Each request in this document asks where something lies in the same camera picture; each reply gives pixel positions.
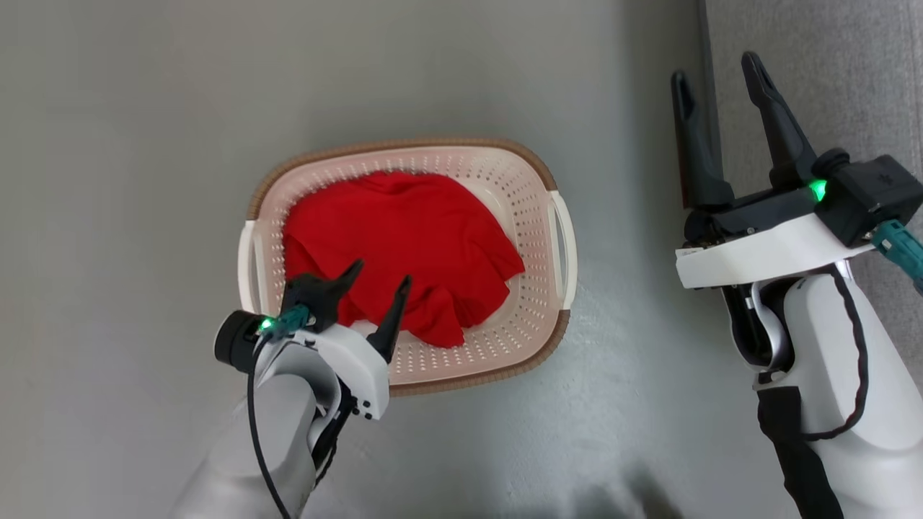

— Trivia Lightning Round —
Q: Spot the teal right cable connector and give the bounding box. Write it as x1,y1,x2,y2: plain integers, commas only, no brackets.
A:
871,219,923,293

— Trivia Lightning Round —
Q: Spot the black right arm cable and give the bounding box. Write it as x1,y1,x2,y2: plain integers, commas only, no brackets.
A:
799,263,870,443

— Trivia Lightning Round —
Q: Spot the teal left cable connector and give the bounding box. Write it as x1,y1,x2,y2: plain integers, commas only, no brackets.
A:
261,305,312,341

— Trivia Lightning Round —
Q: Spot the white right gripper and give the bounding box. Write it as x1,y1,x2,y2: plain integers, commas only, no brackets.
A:
670,51,878,290

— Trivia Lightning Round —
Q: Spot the red cloth garment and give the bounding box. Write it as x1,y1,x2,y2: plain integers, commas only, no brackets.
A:
282,170,526,350

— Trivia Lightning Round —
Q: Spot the teal cable connector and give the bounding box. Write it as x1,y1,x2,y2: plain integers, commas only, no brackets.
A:
261,305,312,341
871,219,923,293

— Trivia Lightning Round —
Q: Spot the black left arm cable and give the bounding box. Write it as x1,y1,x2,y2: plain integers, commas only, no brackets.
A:
247,333,293,519

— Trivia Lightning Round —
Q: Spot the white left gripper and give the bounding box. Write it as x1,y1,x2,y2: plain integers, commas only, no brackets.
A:
252,259,414,422

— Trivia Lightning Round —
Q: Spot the white perforated laundry basket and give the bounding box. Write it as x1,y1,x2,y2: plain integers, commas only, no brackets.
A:
237,138,578,398

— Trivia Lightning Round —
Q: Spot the black right arm strap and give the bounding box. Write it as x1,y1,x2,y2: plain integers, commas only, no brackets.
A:
756,386,846,519

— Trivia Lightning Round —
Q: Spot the grey fabric sofa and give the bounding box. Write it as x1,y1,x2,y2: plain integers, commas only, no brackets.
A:
697,0,923,404

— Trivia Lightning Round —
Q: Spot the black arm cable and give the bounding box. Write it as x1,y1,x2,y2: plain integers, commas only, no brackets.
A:
247,333,293,519
799,263,870,443

